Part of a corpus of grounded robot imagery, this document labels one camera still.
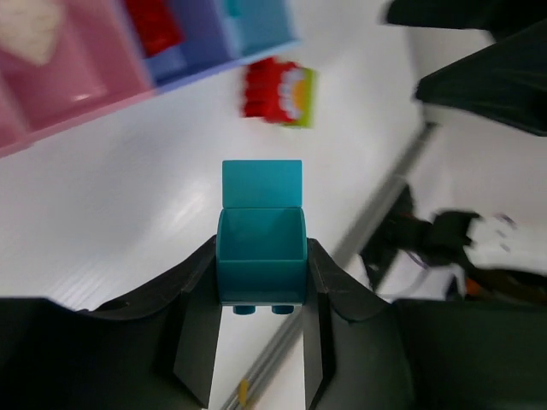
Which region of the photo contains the large pink container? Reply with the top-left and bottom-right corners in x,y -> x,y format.
1,79 -> 31,157

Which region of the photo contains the small pink container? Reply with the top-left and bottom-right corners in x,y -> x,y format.
1,1 -> 154,140

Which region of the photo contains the purple container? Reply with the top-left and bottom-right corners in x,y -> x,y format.
113,0 -> 240,95

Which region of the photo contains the red flower lego figure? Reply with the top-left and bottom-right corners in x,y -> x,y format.
242,57 -> 306,125

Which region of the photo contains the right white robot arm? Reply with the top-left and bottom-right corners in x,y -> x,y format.
303,1 -> 546,409

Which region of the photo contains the front aluminium rail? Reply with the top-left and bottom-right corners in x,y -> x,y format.
224,121 -> 437,409

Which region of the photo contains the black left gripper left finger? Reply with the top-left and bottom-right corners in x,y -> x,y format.
1,239 -> 221,409

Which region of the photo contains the red lego brick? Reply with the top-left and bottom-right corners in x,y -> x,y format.
124,0 -> 185,57

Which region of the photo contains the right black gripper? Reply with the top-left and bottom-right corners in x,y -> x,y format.
385,1 -> 546,137

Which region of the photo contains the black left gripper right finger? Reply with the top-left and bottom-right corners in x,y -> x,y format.
301,237 -> 547,410

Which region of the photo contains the lime green base brick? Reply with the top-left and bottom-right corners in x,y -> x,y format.
279,67 -> 317,129

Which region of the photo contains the teal lego piece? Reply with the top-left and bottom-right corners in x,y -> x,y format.
215,160 -> 308,315

